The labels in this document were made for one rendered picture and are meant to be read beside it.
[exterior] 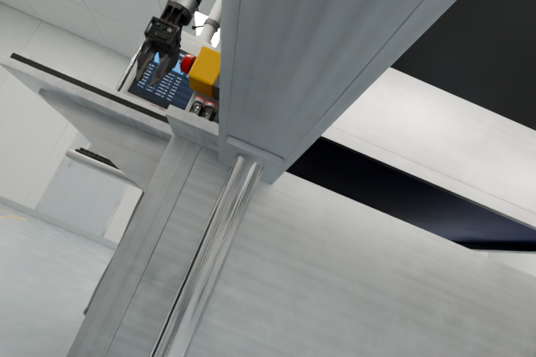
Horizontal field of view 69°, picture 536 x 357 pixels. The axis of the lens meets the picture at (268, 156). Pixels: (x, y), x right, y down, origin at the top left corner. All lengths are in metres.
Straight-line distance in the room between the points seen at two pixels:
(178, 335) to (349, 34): 0.47
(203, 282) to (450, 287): 0.56
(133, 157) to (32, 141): 6.25
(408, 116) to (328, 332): 0.50
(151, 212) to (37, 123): 6.45
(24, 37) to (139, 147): 6.99
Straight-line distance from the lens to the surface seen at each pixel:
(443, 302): 0.94
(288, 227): 0.82
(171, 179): 0.82
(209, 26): 2.17
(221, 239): 0.58
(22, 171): 7.11
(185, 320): 0.59
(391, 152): 0.91
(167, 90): 1.96
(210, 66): 0.79
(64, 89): 0.93
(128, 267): 0.82
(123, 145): 0.95
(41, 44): 7.72
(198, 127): 0.70
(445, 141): 0.98
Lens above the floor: 0.69
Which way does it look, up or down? 14 degrees up
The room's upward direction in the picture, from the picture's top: 22 degrees clockwise
